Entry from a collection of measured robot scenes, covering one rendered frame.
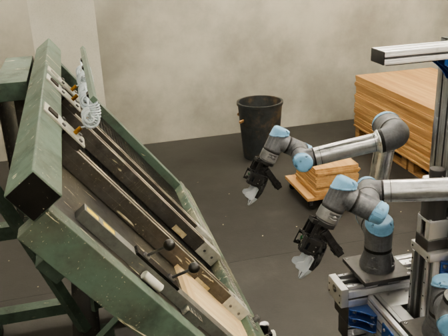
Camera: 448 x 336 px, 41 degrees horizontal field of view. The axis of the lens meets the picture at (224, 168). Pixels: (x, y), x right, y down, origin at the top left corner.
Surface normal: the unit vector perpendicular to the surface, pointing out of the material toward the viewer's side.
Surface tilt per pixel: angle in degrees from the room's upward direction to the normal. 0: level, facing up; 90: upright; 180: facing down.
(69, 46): 90
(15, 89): 90
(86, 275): 90
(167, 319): 90
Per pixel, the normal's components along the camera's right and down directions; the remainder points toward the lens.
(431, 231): 0.25, 0.34
